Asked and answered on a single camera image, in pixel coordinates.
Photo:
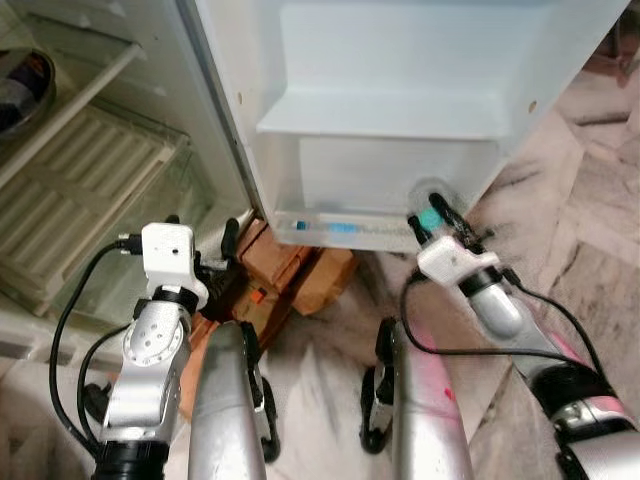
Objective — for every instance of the clear bottle with teal cap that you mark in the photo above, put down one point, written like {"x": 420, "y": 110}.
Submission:
{"x": 430, "y": 218}

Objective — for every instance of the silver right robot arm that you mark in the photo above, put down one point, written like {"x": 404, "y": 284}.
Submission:
{"x": 500, "y": 310}

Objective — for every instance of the white fridge shelf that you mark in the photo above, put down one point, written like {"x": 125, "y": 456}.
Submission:
{"x": 70, "y": 113}

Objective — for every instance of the white fridge door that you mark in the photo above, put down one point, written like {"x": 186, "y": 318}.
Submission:
{"x": 400, "y": 60}

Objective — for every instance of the white fridge body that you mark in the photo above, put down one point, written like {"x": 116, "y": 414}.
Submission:
{"x": 160, "y": 60}

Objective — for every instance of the black object with orange tab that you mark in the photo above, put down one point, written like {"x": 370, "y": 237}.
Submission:
{"x": 235, "y": 295}

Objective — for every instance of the door shelf with blue label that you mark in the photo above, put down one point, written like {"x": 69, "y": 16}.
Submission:
{"x": 340, "y": 228}

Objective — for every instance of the ribbed white crisper cover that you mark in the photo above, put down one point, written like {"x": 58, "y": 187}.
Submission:
{"x": 80, "y": 190}

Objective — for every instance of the plain white door shelf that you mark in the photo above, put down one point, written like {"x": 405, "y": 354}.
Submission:
{"x": 390, "y": 115}

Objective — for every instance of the silver left robot leg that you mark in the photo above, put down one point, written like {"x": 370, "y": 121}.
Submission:
{"x": 225, "y": 400}

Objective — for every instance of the dark round bowl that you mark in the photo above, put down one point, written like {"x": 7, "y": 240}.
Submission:
{"x": 25, "y": 95}

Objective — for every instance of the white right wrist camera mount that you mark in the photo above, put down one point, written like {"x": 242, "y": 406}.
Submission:
{"x": 455, "y": 260}

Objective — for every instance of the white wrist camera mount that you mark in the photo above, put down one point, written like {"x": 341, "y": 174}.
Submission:
{"x": 168, "y": 255}
{"x": 455, "y": 260}

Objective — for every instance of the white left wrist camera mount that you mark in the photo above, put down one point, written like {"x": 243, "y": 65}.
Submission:
{"x": 168, "y": 255}

